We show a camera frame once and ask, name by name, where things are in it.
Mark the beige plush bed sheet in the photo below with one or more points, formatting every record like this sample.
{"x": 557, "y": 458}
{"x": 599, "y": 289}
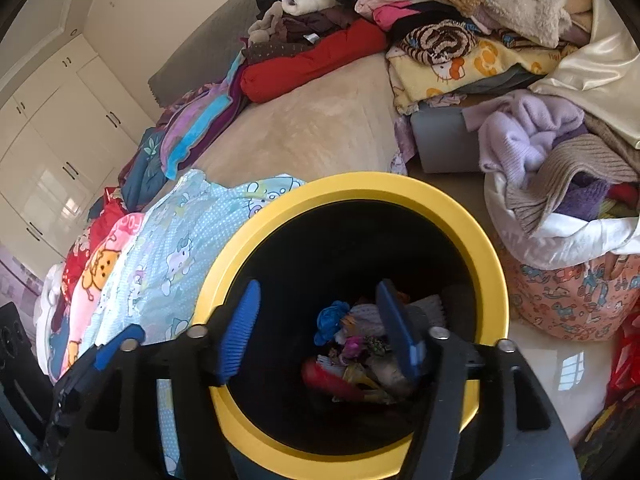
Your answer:
{"x": 310, "y": 130}

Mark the brown dotted garment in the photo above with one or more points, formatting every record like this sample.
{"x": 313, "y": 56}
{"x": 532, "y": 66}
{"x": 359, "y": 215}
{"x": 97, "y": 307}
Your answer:
{"x": 275, "y": 52}

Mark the red pillow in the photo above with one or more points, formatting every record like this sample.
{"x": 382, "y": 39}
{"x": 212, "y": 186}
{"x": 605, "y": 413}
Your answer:
{"x": 310, "y": 65}

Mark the striped pillow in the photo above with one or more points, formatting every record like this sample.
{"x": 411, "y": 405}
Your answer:
{"x": 195, "y": 125}

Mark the pink door curtain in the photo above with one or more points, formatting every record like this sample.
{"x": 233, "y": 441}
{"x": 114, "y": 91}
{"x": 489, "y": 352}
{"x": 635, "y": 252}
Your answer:
{"x": 20, "y": 275}

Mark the pink bear print blanket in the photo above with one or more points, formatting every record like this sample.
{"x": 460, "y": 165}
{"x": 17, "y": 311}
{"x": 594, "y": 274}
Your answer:
{"x": 100, "y": 270}

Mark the black bin with yellow rim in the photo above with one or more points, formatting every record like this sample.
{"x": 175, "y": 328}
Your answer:
{"x": 350, "y": 182}

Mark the white satin curtain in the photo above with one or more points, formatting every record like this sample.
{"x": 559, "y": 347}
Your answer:
{"x": 600, "y": 60}

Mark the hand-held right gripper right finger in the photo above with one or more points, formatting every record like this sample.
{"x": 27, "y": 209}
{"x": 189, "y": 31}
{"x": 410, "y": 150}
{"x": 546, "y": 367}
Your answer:
{"x": 397, "y": 330}

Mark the pink garment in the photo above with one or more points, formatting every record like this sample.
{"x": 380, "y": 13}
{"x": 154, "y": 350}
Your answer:
{"x": 390, "y": 12}

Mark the blue plastic bag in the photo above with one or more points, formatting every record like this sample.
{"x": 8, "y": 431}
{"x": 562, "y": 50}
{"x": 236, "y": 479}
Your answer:
{"x": 332, "y": 320}

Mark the lilac fleece garment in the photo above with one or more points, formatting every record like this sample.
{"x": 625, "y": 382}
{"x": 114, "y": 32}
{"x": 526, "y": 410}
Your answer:
{"x": 520, "y": 130}

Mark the red floral quilt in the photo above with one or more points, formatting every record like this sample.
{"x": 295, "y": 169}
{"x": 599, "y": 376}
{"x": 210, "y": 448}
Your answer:
{"x": 107, "y": 215}

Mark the cream garment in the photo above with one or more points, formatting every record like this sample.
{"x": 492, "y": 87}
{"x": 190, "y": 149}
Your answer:
{"x": 300, "y": 5}

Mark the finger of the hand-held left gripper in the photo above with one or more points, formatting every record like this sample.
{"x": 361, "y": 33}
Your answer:
{"x": 115, "y": 347}

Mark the black green snack packet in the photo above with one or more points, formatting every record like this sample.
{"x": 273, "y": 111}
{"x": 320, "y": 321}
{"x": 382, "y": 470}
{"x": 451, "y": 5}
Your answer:
{"x": 378, "y": 344}

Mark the brown striped cloth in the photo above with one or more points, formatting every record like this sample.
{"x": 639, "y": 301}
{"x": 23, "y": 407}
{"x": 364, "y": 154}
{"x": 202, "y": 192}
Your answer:
{"x": 440, "y": 40}

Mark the yellow edged snack packet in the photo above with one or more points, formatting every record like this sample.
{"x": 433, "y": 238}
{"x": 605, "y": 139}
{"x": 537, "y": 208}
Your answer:
{"x": 370, "y": 385}

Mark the grey box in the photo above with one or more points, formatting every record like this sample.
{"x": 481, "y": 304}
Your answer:
{"x": 442, "y": 140}

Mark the purple candy wrapper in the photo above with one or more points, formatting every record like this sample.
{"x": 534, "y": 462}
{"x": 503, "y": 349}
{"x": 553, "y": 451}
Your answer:
{"x": 352, "y": 350}

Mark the white cloth sack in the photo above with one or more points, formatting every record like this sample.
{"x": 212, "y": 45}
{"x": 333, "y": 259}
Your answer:
{"x": 550, "y": 245}

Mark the grey headboard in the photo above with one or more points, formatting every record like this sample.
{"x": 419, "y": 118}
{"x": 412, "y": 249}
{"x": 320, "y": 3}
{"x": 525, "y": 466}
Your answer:
{"x": 200, "y": 55}

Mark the red shopping bag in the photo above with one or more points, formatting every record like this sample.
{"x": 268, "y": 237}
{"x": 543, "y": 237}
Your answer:
{"x": 625, "y": 360}

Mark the white fleece garment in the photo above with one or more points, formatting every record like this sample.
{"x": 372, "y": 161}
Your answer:
{"x": 525, "y": 10}

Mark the white cloth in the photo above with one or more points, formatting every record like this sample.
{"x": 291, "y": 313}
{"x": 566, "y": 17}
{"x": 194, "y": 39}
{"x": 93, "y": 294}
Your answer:
{"x": 47, "y": 300}

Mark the white printed plastic bag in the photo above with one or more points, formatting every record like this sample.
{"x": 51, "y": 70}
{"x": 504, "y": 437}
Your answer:
{"x": 392, "y": 370}

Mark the taupe knit sweater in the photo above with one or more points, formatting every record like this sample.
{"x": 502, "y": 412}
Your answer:
{"x": 565, "y": 160}

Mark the red snack wrapper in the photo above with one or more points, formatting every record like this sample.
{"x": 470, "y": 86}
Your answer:
{"x": 325, "y": 380}

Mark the light blue cat print quilt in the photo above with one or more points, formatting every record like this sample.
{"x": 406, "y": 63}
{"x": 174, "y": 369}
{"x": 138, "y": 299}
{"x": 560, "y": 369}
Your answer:
{"x": 190, "y": 230}

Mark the purple towel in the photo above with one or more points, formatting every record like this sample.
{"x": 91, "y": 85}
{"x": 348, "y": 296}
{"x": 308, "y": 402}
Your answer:
{"x": 582, "y": 195}

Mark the white foam net sleeve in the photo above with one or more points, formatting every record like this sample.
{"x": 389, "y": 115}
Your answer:
{"x": 367, "y": 317}

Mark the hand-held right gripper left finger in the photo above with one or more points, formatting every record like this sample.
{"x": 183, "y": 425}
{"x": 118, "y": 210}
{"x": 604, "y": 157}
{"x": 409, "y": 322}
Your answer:
{"x": 237, "y": 335}

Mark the white wardrobe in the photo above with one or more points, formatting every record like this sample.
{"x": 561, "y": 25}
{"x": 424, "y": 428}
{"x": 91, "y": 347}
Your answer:
{"x": 65, "y": 140}

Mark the blue leaf print quilt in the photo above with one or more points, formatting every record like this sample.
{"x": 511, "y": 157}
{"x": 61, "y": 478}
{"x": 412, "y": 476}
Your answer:
{"x": 145, "y": 170}

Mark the pink cartoon print sack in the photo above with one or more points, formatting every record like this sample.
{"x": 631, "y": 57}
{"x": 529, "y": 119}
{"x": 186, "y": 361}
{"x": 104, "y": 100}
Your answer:
{"x": 565, "y": 300}

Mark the yellow cartoon blanket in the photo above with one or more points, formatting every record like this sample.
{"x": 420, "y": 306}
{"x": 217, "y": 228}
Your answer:
{"x": 500, "y": 67}

